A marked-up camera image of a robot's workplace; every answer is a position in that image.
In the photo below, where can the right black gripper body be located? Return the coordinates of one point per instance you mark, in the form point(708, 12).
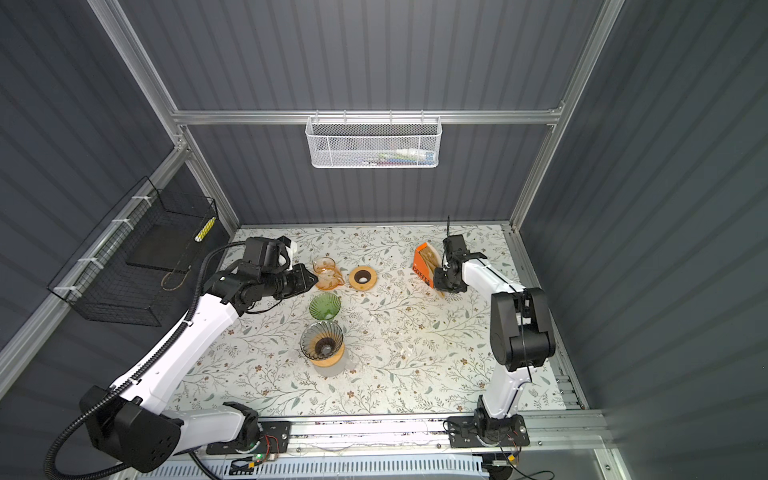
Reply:
point(442, 280)

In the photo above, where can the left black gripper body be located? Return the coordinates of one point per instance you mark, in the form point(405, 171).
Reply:
point(281, 285)

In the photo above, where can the orange coffee filter pack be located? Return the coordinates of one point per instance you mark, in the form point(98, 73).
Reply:
point(425, 262)

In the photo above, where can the grey clear glass dripper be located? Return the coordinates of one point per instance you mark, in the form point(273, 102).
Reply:
point(322, 341)

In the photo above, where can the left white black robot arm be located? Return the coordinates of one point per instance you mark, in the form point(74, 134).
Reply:
point(130, 422)

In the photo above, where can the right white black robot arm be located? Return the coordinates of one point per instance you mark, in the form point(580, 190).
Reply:
point(520, 331)

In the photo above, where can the green glass dripper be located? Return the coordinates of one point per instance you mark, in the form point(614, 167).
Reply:
point(325, 306)

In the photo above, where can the yellow marker pen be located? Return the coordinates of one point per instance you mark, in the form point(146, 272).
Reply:
point(205, 229)

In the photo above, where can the black flat pad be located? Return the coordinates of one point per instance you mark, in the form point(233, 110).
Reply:
point(165, 248)

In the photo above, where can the items in white basket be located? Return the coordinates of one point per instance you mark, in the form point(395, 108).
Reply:
point(401, 157)

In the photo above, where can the white perforated vent strip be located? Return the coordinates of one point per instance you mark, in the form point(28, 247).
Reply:
point(443, 466)

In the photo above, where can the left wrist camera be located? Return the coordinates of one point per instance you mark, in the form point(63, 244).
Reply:
point(267, 256)

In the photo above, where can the black wire mesh basket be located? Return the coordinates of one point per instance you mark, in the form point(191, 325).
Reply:
point(141, 269)

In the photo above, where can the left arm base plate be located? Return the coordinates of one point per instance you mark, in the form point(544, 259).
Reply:
point(271, 437)

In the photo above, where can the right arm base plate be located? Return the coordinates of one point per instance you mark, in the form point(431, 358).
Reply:
point(477, 432)

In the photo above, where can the white wire mesh basket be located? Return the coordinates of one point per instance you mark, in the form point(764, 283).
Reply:
point(338, 143)

